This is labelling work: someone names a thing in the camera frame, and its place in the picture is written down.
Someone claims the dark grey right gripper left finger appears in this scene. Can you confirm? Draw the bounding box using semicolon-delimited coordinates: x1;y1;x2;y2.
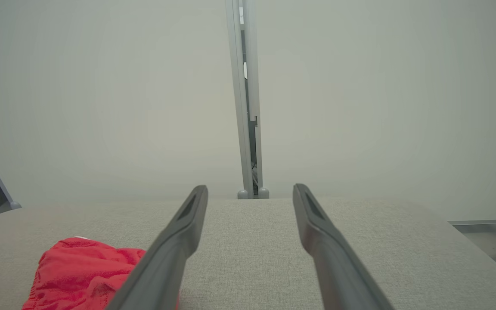
105;185;209;310

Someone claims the grey partition post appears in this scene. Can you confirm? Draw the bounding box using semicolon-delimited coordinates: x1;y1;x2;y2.
225;0;270;199

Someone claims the red and white garment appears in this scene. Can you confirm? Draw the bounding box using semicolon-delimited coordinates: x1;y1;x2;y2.
22;237;180;310

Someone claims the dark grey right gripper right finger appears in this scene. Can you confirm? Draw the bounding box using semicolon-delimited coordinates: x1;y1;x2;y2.
292;183;395;310

